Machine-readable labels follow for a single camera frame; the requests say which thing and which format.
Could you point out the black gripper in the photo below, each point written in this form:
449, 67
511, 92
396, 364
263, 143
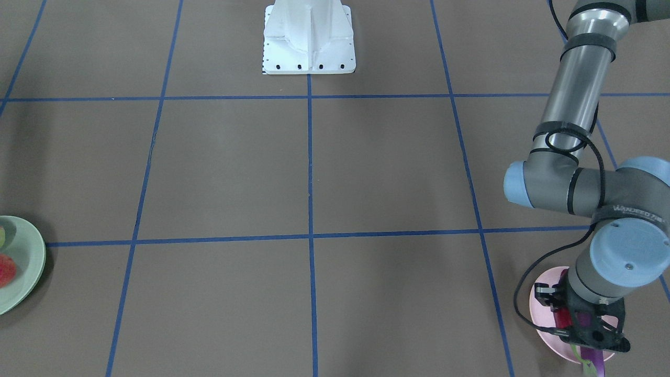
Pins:
569, 305

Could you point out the red chili pepper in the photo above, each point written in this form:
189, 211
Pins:
561, 312

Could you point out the purple eggplant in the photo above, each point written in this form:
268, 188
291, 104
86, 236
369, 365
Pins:
591, 360

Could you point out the red pomegranate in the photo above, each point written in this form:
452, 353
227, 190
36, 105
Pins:
8, 270

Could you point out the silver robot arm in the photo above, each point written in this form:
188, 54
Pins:
565, 172

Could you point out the pink plate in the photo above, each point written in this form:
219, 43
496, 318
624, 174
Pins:
543, 316

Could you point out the green plate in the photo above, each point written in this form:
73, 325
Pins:
24, 244

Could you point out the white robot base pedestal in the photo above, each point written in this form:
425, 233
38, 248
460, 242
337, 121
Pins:
308, 37

